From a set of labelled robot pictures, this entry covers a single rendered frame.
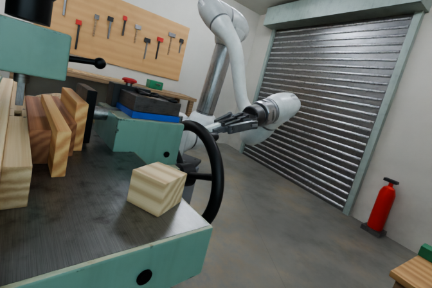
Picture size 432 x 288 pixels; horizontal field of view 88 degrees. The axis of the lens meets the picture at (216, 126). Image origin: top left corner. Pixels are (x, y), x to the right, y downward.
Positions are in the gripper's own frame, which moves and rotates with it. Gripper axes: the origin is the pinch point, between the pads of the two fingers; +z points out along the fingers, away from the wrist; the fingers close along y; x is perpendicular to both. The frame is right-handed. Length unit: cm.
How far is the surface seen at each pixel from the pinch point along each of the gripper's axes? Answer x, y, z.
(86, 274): -9.1, 32.2, 36.4
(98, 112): -12.5, 3.4, 28.0
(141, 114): -12.1, 8.2, 21.9
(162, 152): -3.7, 9.2, 19.2
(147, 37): -26, -308, -119
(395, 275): 63, 44, -55
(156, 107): -12.6, 8.0, 18.8
